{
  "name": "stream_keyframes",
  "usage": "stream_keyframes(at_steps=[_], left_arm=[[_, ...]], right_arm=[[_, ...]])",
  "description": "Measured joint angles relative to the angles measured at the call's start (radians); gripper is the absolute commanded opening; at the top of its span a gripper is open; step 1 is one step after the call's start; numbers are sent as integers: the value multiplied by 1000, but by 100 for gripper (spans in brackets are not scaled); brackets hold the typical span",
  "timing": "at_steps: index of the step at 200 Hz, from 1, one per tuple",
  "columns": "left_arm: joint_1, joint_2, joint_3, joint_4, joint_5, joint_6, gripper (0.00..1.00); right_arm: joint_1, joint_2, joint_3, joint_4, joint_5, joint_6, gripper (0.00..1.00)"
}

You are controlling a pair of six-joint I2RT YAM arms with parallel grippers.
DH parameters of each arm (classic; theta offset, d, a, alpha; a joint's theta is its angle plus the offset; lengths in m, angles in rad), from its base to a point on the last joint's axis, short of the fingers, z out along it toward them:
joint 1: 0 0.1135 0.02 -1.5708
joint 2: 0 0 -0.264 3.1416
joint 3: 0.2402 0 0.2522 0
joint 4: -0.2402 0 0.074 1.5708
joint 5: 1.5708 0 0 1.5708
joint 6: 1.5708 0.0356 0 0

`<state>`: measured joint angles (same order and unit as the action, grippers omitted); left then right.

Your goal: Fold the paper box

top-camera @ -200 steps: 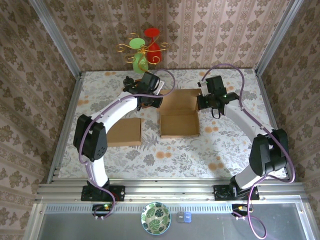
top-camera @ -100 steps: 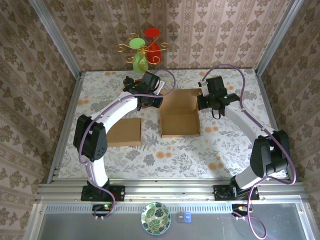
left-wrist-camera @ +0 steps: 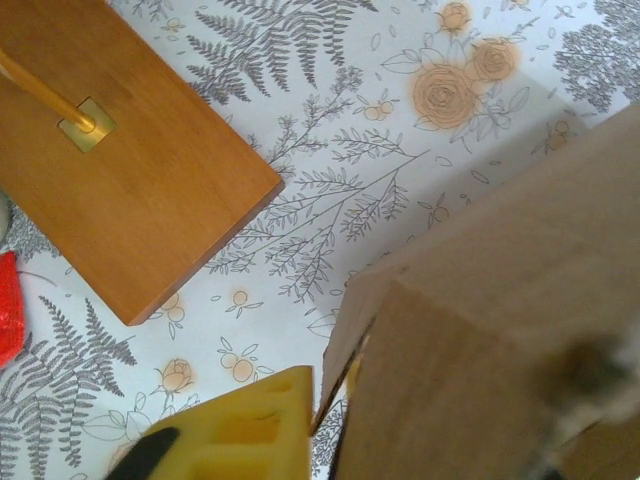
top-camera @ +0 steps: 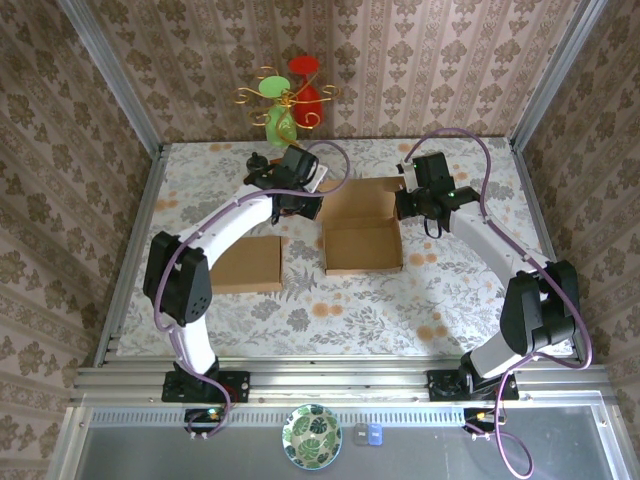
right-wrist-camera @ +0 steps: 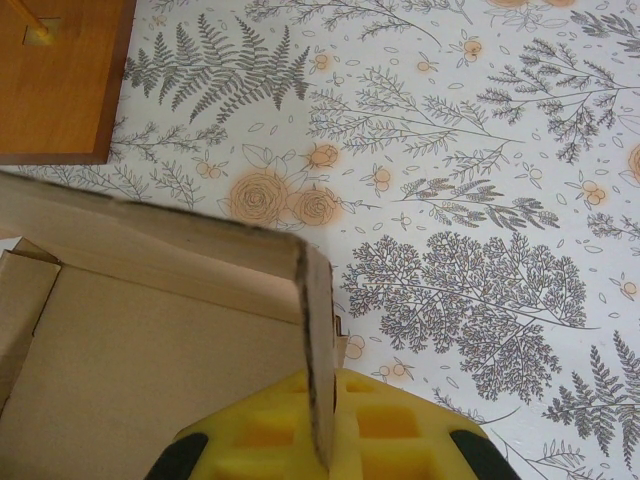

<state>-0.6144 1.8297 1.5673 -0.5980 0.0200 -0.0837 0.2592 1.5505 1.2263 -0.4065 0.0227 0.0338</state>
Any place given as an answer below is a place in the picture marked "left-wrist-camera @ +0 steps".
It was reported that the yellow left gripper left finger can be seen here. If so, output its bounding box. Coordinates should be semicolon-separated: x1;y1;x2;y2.
103;364;316;480

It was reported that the wooden base gold wire rack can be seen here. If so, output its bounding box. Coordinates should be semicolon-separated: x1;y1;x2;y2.
0;0;285;327

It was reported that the floral printed table cover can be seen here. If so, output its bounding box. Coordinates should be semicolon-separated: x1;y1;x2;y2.
0;0;640;480

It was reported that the brown cardboard box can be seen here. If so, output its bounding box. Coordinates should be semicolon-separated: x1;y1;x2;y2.
312;102;640;480

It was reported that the red yellow snack packet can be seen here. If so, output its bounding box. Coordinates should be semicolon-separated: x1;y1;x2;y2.
0;251;25;369

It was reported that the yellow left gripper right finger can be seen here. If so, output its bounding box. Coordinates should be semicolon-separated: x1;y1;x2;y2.
346;339;370;399

